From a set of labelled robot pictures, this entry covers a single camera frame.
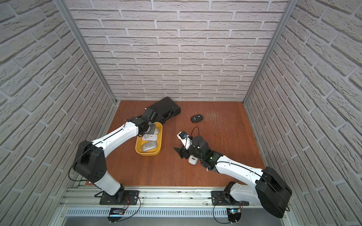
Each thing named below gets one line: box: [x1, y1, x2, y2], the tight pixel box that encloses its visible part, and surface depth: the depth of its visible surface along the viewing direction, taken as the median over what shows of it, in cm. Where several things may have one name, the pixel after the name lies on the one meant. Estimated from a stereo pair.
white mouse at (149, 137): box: [141, 133, 158, 141], surface depth 96 cm
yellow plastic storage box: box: [135, 121, 163, 156], surface depth 91 cm
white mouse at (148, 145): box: [140, 140, 158, 153], surface depth 94 cm
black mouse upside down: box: [190, 113, 204, 123], surface depth 108 cm
